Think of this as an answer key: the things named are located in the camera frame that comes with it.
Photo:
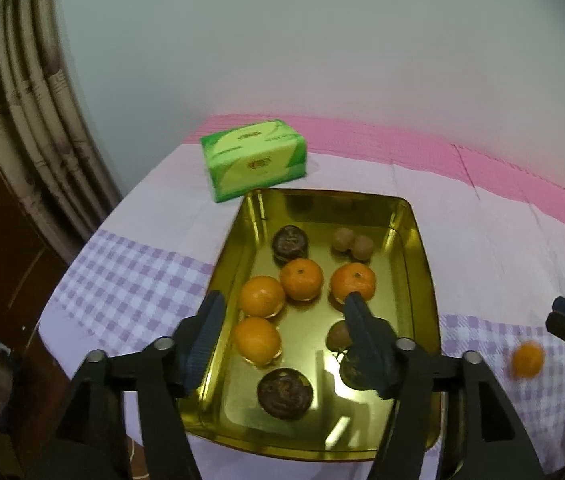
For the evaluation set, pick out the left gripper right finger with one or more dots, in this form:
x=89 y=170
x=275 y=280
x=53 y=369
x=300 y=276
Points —
x=483 y=436

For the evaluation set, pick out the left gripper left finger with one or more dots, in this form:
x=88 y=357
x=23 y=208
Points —
x=89 y=441

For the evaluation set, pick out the orange tangerine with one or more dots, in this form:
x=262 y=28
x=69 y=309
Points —
x=302 y=279
x=257 y=340
x=527 y=360
x=353 y=277
x=261 y=296

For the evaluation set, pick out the dark brown mangosteen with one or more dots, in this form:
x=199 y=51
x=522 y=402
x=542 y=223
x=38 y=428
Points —
x=285 y=394
x=290 y=243
x=350 y=371

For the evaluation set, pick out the small brown longan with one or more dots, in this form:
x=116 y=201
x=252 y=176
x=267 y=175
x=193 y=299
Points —
x=362 y=248
x=338 y=338
x=343 y=239

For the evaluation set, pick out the gold and red toffee tin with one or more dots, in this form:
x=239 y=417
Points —
x=341 y=424

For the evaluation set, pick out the green tissue pack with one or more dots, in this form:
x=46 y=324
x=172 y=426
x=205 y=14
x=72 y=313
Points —
x=253 y=156

